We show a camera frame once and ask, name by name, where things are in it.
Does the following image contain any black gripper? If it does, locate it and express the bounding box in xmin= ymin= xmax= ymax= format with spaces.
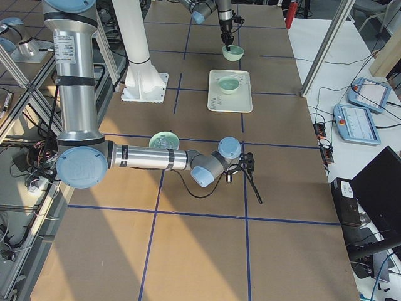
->
xmin=224 ymin=165 xmax=242 ymax=182
xmin=218 ymin=10 xmax=244 ymax=52

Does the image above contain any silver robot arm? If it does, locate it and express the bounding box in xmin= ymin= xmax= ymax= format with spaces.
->
xmin=43 ymin=1 xmax=241 ymax=189
xmin=179 ymin=0 xmax=244 ymax=51

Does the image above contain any green bowl on tray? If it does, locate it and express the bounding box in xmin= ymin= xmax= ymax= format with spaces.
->
xmin=217 ymin=76 xmax=239 ymax=95

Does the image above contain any pale green bear tray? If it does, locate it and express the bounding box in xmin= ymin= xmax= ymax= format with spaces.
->
xmin=207 ymin=70 xmax=253 ymax=113

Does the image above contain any green bowl with ice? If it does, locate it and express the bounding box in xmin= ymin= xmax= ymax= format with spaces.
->
xmin=149 ymin=131 xmax=180 ymax=150

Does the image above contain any red cylinder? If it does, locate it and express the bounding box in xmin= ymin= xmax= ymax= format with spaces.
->
xmin=285 ymin=0 xmax=298 ymax=30

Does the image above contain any black computer box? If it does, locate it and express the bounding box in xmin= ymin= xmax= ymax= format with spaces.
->
xmin=331 ymin=177 xmax=361 ymax=227

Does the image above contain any near blue teach pendant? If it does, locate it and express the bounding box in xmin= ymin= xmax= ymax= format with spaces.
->
xmin=333 ymin=104 xmax=381 ymax=145

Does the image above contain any blue teach pendant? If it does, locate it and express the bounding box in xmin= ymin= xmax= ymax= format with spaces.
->
xmin=333 ymin=104 xmax=381 ymax=145
xmin=348 ymin=77 xmax=390 ymax=114

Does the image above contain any black laptop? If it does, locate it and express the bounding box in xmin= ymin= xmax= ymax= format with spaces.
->
xmin=348 ymin=146 xmax=400 ymax=260

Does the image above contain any far blue teach pendant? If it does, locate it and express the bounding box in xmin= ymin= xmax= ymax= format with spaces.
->
xmin=348 ymin=77 xmax=390 ymax=114

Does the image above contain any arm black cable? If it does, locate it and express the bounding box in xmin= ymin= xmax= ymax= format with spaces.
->
xmin=175 ymin=156 xmax=263 ymax=204

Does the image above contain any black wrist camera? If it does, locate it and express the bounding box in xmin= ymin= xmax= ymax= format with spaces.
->
xmin=239 ymin=152 xmax=255 ymax=177

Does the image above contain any white camera mast with base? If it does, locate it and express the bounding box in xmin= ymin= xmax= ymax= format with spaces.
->
xmin=112 ymin=0 xmax=169 ymax=103

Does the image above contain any aluminium frame post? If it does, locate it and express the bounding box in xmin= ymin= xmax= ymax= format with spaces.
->
xmin=300 ymin=0 xmax=355 ymax=97

